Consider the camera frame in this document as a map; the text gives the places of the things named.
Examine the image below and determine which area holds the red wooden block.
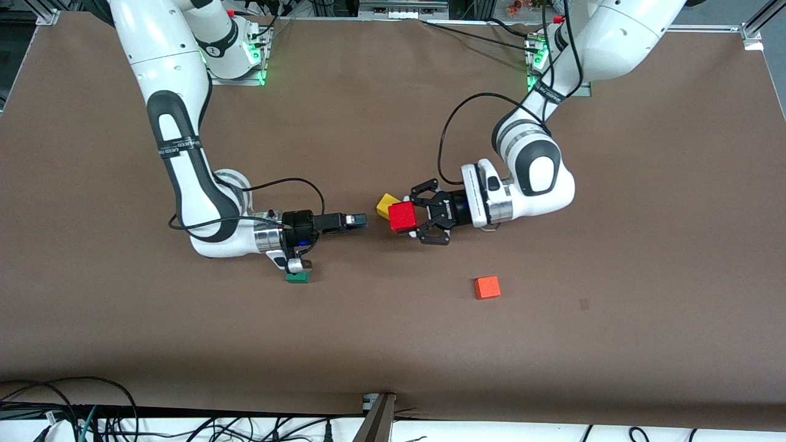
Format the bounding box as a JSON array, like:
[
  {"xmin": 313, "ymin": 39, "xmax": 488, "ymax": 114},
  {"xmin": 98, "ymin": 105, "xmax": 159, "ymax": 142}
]
[{"xmin": 388, "ymin": 201, "xmax": 419, "ymax": 235}]

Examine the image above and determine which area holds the orange wooden block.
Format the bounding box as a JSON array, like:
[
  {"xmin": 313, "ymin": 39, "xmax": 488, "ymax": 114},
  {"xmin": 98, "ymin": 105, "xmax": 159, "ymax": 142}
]
[{"xmin": 474, "ymin": 276, "xmax": 502, "ymax": 301}]

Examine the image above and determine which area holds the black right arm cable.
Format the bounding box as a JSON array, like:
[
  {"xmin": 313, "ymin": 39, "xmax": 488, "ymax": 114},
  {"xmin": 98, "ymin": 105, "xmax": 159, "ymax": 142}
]
[{"xmin": 169, "ymin": 177, "xmax": 326, "ymax": 233}]

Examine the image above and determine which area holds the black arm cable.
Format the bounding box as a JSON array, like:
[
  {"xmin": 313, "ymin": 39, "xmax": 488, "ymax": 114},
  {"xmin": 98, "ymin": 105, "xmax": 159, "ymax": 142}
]
[
  {"xmin": 437, "ymin": 0, "xmax": 584, "ymax": 185},
  {"xmin": 169, "ymin": 177, "xmax": 326, "ymax": 233}
]

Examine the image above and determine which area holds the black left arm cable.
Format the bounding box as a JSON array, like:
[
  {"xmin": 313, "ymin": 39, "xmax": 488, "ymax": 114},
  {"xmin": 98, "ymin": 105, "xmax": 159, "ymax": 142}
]
[{"xmin": 437, "ymin": 0, "xmax": 584, "ymax": 185}]

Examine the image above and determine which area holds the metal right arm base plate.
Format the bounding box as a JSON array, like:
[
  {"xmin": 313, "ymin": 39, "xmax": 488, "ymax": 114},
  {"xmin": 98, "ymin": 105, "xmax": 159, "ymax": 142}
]
[{"xmin": 209, "ymin": 60, "xmax": 267, "ymax": 87}]

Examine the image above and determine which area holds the long black table cable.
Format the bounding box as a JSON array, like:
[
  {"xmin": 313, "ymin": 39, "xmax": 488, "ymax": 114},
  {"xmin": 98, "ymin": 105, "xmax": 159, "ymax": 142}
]
[{"xmin": 421, "ymin": 18, "xmax": 541, "ymax": 53}]

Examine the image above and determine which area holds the short black table cable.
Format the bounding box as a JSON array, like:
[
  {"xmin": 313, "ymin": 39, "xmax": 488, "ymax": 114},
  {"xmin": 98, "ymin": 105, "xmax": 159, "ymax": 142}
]
[{"xmin": 485, "ymin": 17, "xmax": 532, "ymax": 39}]

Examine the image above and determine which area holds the grey metal camera mount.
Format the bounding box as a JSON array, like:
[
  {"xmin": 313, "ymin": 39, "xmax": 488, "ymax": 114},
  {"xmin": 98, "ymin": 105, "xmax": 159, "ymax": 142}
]
[{"xmin": 353, "ymin": 393, "xmax": 397, "ymax": 442}]

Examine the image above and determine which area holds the black looped floor cable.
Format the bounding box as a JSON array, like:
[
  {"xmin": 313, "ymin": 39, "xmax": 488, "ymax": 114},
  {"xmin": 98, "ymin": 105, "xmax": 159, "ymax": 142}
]
[{"xmin": 0, "ymin": 376, "xmax": 139, "ymax": 442}]

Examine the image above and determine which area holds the teal floor cable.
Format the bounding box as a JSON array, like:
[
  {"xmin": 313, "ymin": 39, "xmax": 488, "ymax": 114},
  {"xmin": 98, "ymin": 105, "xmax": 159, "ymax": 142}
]
[{"xmin": 77, "ymin": 405, "xmax": 99, "ymax": 442}]

